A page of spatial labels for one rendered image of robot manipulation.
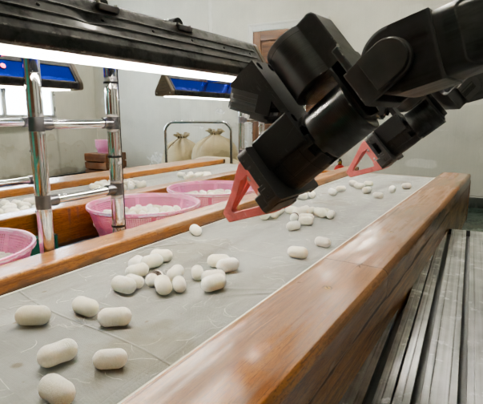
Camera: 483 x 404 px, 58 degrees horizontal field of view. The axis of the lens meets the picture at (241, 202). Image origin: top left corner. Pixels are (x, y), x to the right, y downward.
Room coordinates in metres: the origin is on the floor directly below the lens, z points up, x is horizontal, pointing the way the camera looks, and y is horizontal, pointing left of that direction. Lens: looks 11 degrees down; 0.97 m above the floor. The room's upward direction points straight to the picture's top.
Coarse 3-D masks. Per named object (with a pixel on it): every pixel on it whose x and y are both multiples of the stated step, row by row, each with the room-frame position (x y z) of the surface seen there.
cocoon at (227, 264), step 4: (220, 260) 0.63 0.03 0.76; (224, 260) 0.62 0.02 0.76; (228, 260) 0.63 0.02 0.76; (232, 260) 0.63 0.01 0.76; (236, 260) 0.63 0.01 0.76; (216, 264) 0.63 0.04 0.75; (220, 264) 0.62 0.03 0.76; (224, 264) 0.62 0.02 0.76; (228, 264) 0.62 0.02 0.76; (232, 264) 0.62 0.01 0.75; (236, 264) 0.63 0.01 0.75; (220, 268) 0.62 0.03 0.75; (224, 268) 0.62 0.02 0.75; (228, 268) 0.62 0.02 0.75; (232, 268) 0.62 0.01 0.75; (236, 268) 0.63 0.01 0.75; (224, 272) 0.62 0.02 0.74
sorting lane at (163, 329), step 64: (320, 192) 1.33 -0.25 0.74; (384, 192) 1.33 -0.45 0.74; (128, 256) 0.71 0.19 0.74; (192, 256) 0.71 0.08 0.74; (256, 256) 0.71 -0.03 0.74; (320, 256) 0.71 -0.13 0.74; (0, 320) 0.47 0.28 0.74; (64, 320) 0.47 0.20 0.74; (192, 320) 0.47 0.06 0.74; (0, 384) 0.35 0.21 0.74; (128, 384) 0.35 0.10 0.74
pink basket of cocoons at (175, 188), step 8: (176, 184) 1.32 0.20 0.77; (184, 184) 1.35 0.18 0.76; (192, 184) 1.37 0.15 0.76; (200, 184) 1.38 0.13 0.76; (208, 184) 1.38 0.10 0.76; (216, 184) 1.39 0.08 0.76; (176, 192) 1.17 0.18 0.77; (248, 192) 1.18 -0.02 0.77; (200, 200) 1.14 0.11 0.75; (208, 200) 1.14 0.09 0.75; (216, 200) 1.14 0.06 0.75; (224, 200) 1.14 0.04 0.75
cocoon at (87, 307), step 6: (78, 300) 0.48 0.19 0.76; (84, 300) 0.48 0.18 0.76; (90, 300) 0.48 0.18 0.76; (72, 306) 0.48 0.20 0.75; (78, 306) 0.48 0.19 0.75; (84, 306) 0.47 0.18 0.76; (90, 306) 0.47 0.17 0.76; (96, 306) 0.48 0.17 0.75; (78, 312) 0.48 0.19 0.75; (84, 312) 0.47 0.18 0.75; (90, 312) 0.47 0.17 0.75; (96, 312) 0.48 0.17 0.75
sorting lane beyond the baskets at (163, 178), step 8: (192, 168) 1.96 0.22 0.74; (200, 168) 1.97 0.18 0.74; (208, 168) 1.97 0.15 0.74; (216, 168) 1.97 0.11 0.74; (224, 168) 1.97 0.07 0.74; (232, 168) 1.97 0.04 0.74; (144, 176) 1.70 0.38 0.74; (152, 176) 1.70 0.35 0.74; (160, 176) 1.70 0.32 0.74; (168, 176) 1.70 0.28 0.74; (176, 176) 1.70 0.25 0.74; (152, 184) 1.49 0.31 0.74; (56, 192) 1.33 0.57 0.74; (64, 192) 1.33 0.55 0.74; (0, 200) 1.20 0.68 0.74
